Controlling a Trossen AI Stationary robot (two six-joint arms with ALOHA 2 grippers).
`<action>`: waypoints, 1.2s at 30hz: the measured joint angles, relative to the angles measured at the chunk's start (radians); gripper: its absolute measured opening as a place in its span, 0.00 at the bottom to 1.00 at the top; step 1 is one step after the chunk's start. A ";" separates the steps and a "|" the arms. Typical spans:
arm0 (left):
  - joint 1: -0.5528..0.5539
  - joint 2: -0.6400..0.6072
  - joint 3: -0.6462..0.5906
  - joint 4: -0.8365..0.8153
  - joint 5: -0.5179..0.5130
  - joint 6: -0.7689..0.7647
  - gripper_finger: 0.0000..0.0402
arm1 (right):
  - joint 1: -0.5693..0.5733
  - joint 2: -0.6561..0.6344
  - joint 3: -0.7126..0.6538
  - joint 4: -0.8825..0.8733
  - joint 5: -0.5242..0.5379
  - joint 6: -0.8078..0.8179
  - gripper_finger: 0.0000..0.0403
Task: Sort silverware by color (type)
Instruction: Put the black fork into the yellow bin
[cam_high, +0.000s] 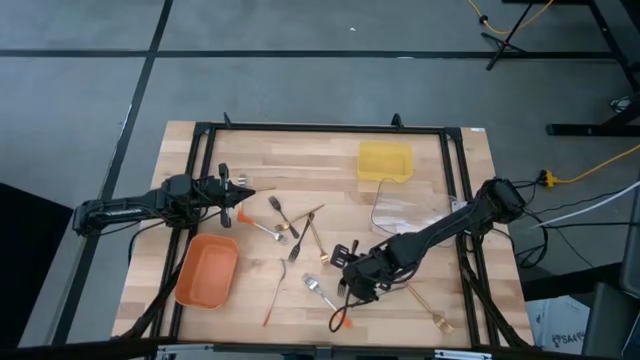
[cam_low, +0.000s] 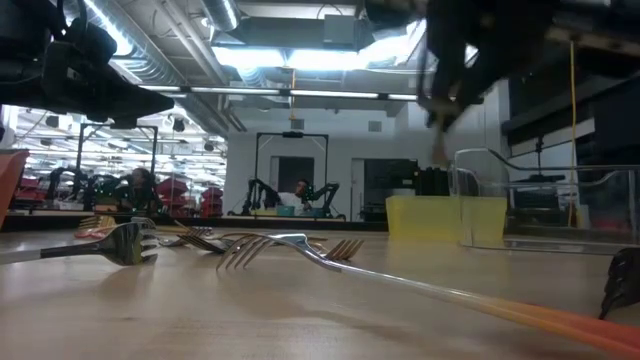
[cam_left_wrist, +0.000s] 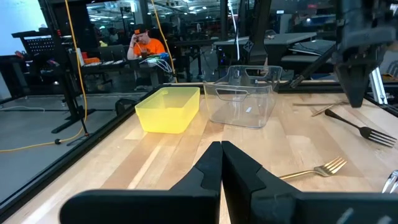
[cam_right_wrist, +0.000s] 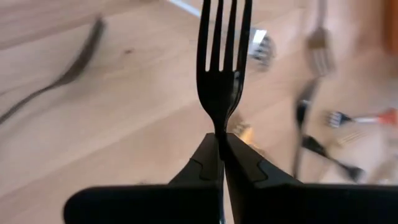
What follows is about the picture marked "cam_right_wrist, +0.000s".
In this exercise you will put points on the gold fork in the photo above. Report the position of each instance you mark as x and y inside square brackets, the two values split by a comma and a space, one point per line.
[320, 53]
[245, 133]
[351, 138]

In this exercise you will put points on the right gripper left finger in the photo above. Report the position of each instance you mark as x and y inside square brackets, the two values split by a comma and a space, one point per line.
[186, 202]

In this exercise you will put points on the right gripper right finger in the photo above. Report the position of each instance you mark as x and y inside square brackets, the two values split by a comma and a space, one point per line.
[280, 202]

